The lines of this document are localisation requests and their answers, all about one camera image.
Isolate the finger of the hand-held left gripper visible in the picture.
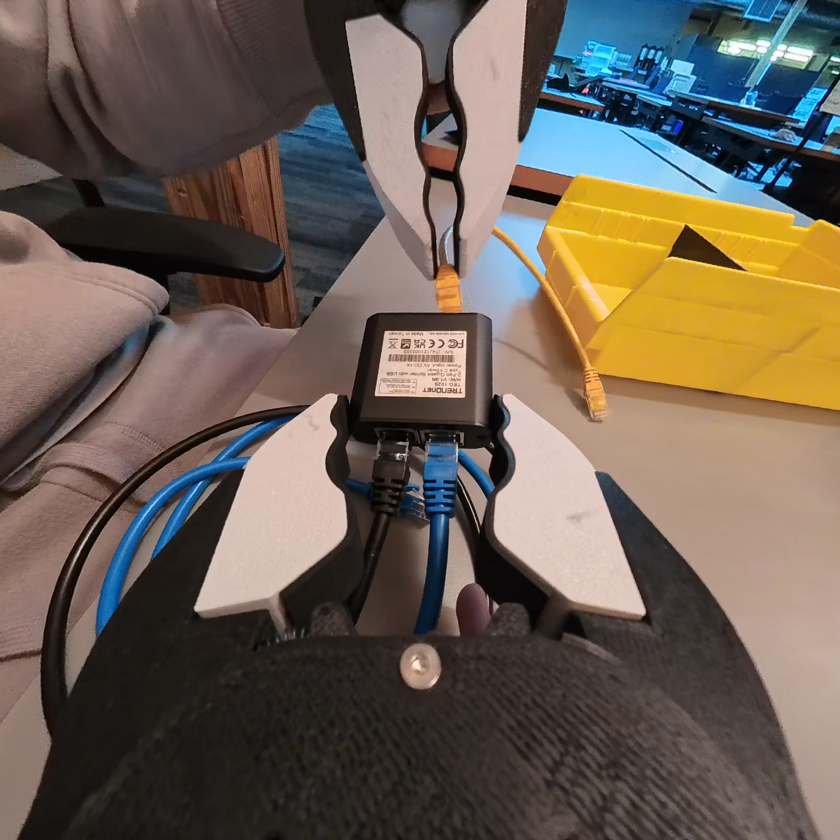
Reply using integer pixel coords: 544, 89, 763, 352
445, 0, 529, 281
344, 0, 439, 280

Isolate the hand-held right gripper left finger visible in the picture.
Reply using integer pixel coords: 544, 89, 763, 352
193, 392, 367, 637

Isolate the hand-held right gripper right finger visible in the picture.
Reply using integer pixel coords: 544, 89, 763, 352
481, 392, 648, 639

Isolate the orange ethernet cable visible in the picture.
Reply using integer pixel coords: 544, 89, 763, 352
433, 223, 611, 424

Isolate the black network splitter box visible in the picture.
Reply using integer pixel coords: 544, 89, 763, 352
348, 311, 496, 450

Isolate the person's left forearm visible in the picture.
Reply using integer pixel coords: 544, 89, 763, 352
0, 0, 349, 179

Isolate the grey table with brown edge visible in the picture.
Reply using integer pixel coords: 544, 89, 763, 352
422, 108, 816, 221

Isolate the row of cluttered workbenches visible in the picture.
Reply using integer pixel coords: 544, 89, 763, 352
538, 36, 840, 191

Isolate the person's grey hoodie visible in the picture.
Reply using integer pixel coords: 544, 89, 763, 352
0, 210, 303, 723

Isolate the yellow plastic bin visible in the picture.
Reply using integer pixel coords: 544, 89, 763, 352
537, 174, 840, 411

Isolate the black card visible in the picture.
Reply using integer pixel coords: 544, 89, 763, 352
669, 224, 749, 271

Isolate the black chair armrest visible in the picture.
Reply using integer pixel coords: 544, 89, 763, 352
46, 206, 287, 284

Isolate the black ethernet cable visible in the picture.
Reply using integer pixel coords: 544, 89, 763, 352
41, 406, 421, 726

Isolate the blue ethernet cable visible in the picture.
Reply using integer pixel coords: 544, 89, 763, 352
95, 416, 496, 637

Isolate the wooden post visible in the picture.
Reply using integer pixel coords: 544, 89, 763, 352
163, 136, 304, 329

